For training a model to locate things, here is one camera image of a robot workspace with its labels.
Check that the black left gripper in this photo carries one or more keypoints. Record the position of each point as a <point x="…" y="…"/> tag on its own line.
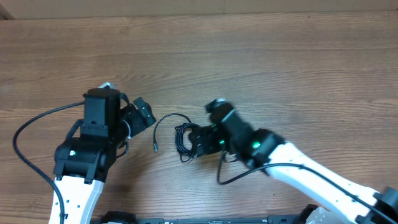
<point x="137" y="124"/>

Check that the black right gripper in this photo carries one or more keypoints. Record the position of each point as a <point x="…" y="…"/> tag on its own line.
<point x="203" y="139"/>

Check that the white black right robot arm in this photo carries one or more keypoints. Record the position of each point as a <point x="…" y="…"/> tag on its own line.
<point x="266" y="151"/>

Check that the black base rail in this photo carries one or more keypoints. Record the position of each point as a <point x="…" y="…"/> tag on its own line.
<point x="120" y="217"/>

